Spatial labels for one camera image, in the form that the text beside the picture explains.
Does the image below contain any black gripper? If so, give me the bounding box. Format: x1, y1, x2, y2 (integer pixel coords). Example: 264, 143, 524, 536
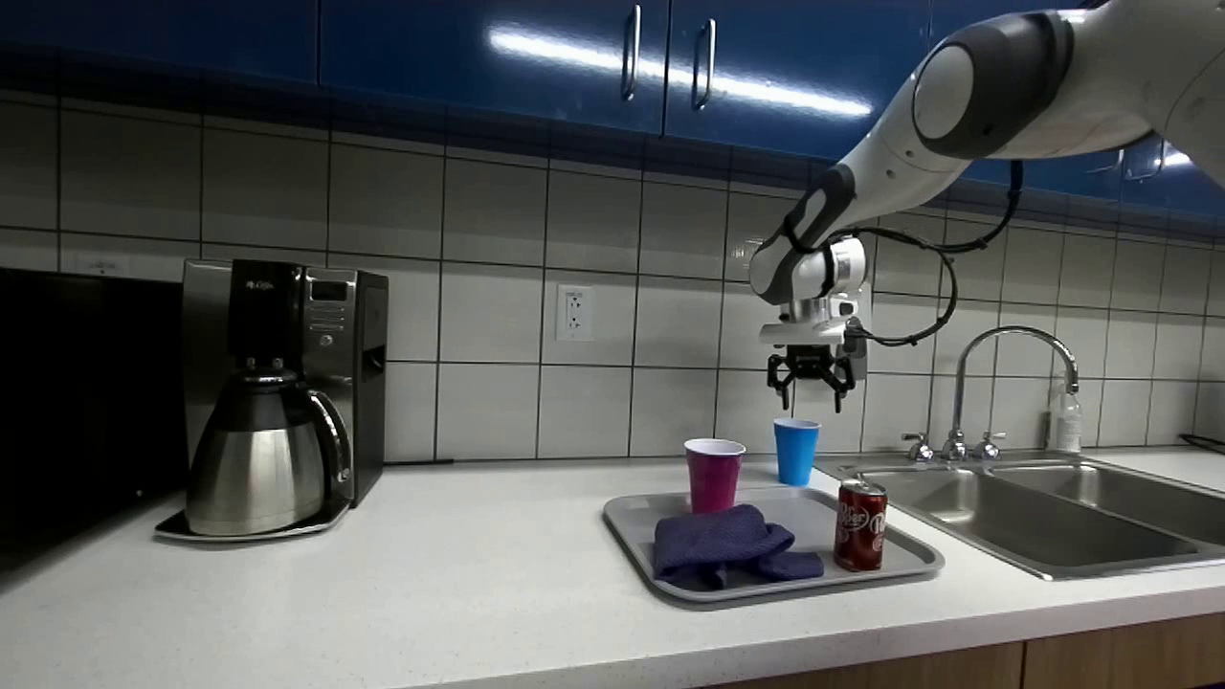
760, 342, 862, 417

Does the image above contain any silver cabinet handle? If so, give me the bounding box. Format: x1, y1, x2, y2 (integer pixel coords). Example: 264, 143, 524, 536
690, 10, 718, 116
620, 0, 645, 106
1126, 134, 1173, 185

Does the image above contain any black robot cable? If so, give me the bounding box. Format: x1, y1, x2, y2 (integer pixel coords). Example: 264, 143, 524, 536
842, 158, 1029, 352

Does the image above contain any wooden lower cabinet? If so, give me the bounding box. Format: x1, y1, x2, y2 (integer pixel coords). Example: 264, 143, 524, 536
713, 607, 1225, 689

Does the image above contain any black microwave oven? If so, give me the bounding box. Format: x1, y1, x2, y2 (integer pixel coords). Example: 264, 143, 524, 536
0, 265, 191, 578

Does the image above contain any red soda can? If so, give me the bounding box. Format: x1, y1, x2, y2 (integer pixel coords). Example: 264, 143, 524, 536
829, 475, 893, 576

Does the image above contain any dark blue cloth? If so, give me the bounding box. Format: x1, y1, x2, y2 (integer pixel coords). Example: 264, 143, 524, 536
645, 500, 826, 593

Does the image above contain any grey serving tray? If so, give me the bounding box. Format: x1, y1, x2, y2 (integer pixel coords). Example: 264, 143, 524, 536
600, 477, 947, 607

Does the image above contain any pink plastic cup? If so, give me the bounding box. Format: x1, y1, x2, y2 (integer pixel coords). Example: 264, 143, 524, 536
681, 438, 750, 517

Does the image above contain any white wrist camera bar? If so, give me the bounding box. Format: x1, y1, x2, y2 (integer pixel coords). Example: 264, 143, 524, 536
757, 319, 873, 352

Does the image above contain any chrome sink faucet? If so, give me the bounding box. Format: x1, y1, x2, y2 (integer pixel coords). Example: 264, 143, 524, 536
900, 320, 1081, 467

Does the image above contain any glossy blue upper cabinet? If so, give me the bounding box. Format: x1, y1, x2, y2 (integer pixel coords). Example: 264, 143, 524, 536
0, 0, 1225, 226

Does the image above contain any white wall outlet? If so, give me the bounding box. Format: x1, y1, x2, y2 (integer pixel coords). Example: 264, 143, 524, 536
554, 281, 598, 345

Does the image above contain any clear soap bottle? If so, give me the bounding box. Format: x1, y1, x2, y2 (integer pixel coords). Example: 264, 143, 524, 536
1042, 380, 1087, 461

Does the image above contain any black steel coffee maker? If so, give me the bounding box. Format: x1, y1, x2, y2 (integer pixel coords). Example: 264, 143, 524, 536
153, 258, 391, 547

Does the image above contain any stainless steel sink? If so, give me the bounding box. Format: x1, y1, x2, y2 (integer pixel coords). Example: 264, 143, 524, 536
826, 451, 1225, 587

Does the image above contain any stainless steel carafe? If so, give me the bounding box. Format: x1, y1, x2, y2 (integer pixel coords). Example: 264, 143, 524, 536
184, 374, 357, 536

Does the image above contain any blue plastic cup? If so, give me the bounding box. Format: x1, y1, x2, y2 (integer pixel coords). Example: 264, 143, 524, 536
768, 417, 826, 489

